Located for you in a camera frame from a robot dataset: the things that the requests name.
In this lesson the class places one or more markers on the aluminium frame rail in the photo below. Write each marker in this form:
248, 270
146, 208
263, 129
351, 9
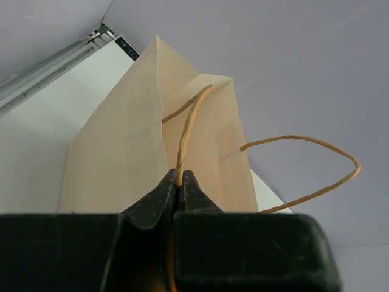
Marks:
20, 87

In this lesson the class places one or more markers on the beige paper bag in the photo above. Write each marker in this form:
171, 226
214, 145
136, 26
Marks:
162, 114

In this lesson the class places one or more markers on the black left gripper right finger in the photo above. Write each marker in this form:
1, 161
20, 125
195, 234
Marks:
191, 198

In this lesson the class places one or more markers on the blue label left corner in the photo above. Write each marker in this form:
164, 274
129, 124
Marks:
127, 48

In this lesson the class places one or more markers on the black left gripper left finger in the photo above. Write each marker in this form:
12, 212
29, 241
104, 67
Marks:
148, 211

